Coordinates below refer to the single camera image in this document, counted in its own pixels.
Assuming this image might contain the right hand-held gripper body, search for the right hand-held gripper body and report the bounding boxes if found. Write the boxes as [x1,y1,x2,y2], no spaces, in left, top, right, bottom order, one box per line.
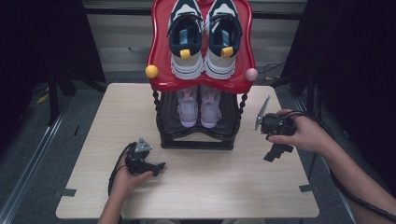
[254,95,297,137]

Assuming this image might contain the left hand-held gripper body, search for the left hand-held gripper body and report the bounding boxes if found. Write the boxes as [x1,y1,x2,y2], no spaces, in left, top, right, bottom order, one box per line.
[125,137,157,177]

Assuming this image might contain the purple sandal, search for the purple sandal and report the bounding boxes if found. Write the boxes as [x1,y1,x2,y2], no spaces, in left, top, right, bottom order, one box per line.
[199,85,222,129]
[176,86,199,129]

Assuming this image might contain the navy and white sneaker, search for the navy and white sneaker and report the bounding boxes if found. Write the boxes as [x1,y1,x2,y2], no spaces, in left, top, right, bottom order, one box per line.
[204,0,243,80]
[167,0,205,80]

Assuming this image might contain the red and black shoe rack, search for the red and black shoe rack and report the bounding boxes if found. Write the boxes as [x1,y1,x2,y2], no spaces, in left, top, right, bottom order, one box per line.
[145,0,260,151]

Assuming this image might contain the person's left hand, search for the person's left hand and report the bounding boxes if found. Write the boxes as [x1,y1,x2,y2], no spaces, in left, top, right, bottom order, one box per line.
[110,155,154,200]

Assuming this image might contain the person's right hand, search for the person's right hand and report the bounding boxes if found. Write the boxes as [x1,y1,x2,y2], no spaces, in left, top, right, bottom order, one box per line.
[266,108,331,155]

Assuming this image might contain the dark curtain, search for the dark curtain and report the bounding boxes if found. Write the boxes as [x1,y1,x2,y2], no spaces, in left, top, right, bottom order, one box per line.
[0,0,106,150]
[281,0,396,197]

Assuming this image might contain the dark metal stand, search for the dark metal stand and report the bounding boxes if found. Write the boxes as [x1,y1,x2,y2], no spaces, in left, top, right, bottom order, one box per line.
[46,73,61,127]

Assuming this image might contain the yellow floor object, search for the yellow floor object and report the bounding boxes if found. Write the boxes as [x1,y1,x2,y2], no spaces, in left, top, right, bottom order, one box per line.
[35,92,50,105]

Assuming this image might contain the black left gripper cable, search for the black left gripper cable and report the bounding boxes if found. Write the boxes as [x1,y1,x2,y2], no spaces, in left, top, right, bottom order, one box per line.
[107,142,138,198]

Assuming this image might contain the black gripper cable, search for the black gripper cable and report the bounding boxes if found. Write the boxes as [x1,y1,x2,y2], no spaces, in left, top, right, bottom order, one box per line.
[279,111,396,222]
[107,142,138,198]

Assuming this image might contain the metal floor rail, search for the metal floor rail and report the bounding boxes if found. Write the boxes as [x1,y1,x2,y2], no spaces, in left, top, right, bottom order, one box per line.
[0,99,74,224]
[293,97,368,224]

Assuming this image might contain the black floor cables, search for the black floor cables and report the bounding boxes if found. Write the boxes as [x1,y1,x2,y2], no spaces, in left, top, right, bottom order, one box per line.
[258,60,289,89]

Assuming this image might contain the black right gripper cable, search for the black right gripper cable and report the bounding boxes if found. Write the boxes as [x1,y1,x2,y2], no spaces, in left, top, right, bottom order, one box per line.
[279,111,396,222]

